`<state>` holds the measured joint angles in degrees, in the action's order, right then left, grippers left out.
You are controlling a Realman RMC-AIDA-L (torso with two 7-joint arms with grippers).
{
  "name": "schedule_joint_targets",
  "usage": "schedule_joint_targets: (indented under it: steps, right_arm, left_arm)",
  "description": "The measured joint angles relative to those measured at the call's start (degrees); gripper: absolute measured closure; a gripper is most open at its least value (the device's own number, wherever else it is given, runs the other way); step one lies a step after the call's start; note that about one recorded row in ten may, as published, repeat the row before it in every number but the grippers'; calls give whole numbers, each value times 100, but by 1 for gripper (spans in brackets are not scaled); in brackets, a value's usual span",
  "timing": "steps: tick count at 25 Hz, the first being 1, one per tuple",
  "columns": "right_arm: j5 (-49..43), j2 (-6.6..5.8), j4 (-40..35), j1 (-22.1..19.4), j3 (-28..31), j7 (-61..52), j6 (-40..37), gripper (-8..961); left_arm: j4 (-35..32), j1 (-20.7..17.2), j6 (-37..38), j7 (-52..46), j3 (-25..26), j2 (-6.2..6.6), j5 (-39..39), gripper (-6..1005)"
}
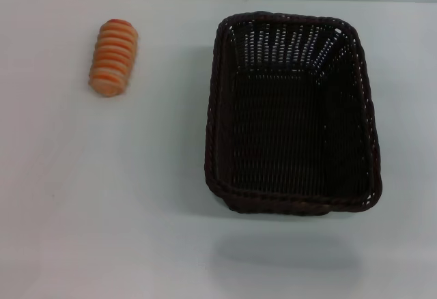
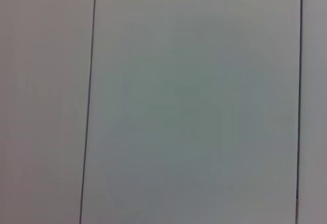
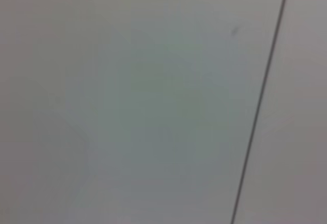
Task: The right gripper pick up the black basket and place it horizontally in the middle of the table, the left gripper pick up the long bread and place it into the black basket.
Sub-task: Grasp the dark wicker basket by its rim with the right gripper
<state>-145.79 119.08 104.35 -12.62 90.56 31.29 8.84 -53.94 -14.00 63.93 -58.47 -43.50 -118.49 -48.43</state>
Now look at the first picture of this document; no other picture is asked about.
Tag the dark brown woven basket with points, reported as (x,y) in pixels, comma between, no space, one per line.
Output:
(290,135)

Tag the orange ridged bread loaf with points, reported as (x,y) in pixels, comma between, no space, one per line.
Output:
(113,58)

